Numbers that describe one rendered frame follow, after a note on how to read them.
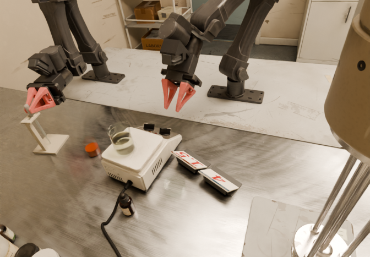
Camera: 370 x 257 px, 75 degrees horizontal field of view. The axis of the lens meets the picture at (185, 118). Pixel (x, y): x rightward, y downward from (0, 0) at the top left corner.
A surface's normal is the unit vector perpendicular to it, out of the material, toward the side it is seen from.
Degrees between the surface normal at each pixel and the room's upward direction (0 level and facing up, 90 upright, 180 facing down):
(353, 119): 90
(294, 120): 0
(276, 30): 90
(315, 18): 90
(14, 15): 90
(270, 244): 0
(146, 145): 0
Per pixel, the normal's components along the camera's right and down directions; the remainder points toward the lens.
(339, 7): -0.36, 0.62
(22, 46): 0.93, 0.17
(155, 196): -0.10, -0.76
